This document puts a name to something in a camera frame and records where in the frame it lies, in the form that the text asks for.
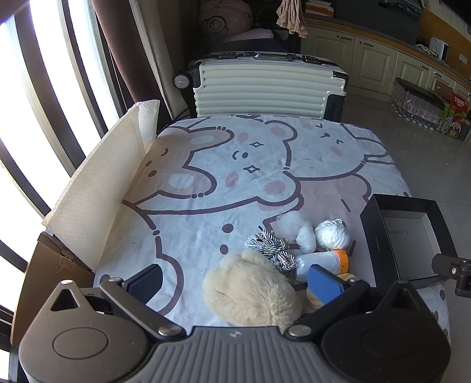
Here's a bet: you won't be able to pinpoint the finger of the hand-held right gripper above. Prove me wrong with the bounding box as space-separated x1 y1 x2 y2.
432 254 471 295

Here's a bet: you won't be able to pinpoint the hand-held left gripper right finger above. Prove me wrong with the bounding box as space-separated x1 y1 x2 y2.
287 264 422 337

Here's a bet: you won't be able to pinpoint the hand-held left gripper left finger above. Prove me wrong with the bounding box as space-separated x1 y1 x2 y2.
49 264 186 340

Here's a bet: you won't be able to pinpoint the yellowish tape roll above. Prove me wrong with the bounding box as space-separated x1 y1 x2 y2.
305 273 357 309

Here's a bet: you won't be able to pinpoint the black cardboard box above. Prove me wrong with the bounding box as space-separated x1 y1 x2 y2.
360 194 460 288

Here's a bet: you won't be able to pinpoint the black and white rope bundle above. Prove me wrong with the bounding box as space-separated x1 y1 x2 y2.
246 229 297 275

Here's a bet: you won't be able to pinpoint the cream plush toy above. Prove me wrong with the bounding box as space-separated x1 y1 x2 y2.
202 250 303 330

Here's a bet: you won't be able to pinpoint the white yarn ball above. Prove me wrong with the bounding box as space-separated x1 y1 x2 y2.
314 219 351 252

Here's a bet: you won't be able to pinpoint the white plastic bag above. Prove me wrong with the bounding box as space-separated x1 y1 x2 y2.
276 211 317 255

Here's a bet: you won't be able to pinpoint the brown cardboard box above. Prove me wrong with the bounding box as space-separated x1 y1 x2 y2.
11 231 96 347

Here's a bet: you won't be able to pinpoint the cartoon bear printed bedsheet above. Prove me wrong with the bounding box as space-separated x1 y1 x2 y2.
94 114 451 343

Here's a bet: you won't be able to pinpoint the red and green carton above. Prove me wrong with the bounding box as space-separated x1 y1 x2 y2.
438 93 471 140

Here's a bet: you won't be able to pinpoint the pack of water bottles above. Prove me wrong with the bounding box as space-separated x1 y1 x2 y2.
391 77 447 129

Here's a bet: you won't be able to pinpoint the white ribbed suitcase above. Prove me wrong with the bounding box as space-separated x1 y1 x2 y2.
173 52 349 120

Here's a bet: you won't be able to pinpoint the white countertop appliance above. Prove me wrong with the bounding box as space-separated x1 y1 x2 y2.
429 38 450 61

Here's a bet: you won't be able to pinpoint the cream kitchen cabinets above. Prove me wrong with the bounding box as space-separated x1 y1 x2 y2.
302 18 471 107

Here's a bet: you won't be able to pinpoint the brown curtain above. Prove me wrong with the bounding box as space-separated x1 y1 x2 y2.
91 0 173 122

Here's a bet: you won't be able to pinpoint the pink tasselled scarf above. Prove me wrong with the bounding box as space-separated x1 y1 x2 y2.
276 0 309 38

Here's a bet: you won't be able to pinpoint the pink plush cushion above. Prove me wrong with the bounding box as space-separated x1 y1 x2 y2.
199 0 275 43

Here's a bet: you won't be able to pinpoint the dark window frame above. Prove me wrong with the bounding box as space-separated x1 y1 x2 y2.
0 0 137 325

